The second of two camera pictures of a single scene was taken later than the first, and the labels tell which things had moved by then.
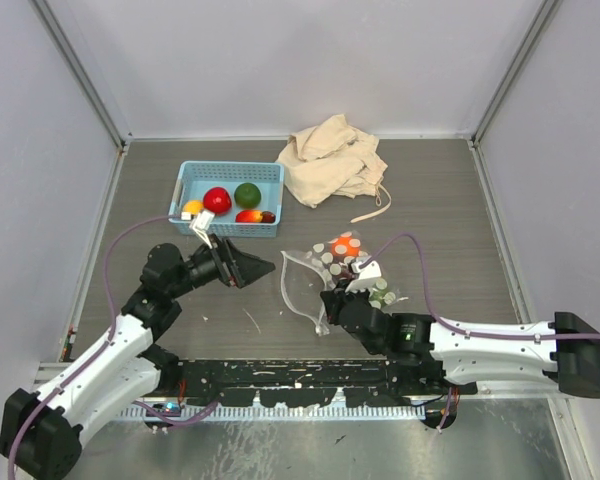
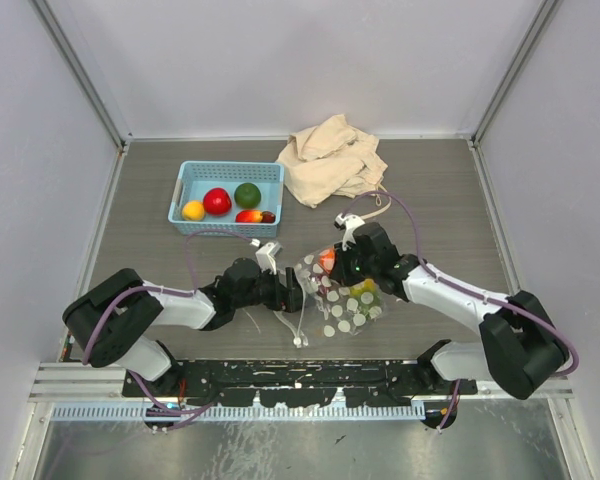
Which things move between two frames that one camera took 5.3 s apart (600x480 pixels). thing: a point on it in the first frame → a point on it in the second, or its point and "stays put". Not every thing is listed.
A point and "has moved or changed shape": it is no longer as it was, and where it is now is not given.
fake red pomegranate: [217, 200] stays put
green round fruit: [247, 195] stays put
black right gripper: [335, 298] → [340, 271]
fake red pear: [249, 216] stays put
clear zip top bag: [327, 265] has moved or changed shape
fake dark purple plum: [267, 217] stays put
